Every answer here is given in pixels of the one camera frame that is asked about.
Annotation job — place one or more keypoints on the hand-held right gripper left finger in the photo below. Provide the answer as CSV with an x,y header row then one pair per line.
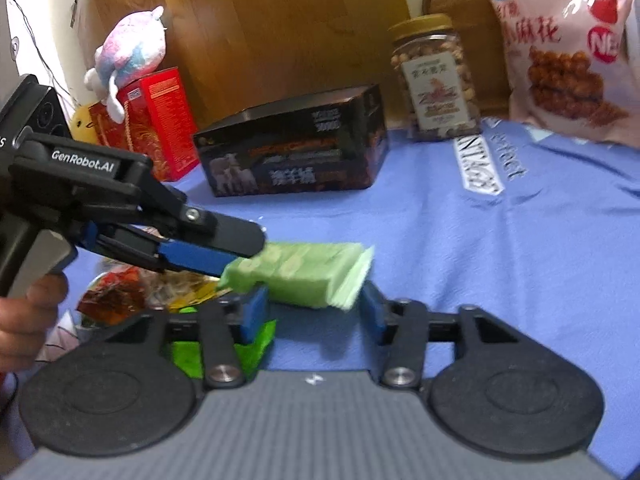
x,y
254,312

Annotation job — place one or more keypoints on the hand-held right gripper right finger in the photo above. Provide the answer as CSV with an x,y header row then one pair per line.
x,y
372,317

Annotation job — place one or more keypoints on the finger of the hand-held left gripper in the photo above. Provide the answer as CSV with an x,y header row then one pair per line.
x,y
195,259
230,237

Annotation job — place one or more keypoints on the yellow snack packet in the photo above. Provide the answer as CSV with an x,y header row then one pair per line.
x,y
190,287

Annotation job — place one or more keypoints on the bright green snack packet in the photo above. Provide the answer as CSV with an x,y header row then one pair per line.
x,y
257,352

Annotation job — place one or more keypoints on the light green snack packet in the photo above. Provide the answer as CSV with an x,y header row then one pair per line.
x,y
300,270

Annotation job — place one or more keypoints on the red orange snack packet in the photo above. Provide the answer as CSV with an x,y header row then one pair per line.
x,y
112,300

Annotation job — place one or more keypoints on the black tin box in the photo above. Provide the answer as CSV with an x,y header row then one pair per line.
x,y
300,150

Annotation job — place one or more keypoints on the person's left hand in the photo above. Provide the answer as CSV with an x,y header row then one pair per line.
x,y
27,325

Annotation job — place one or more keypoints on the yellow duck plush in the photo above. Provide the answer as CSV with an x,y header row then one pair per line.
x,y
82,125

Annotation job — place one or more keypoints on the red gift bag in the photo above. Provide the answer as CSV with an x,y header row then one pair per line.
x,y
160,120

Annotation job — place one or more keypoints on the blue printed tablecloth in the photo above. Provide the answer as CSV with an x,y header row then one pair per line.
x,y
500,260

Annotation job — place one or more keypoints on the pastel plush toy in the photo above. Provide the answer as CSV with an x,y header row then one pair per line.
x,y
130,45

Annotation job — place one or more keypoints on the large wooden panel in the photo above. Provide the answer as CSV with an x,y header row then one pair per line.
x,y
275,25

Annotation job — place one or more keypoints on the clear nut jar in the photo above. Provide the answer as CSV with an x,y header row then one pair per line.
x,y
430,60

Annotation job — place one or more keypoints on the pink snack bag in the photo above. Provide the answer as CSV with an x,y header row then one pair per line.
x,y
550,60

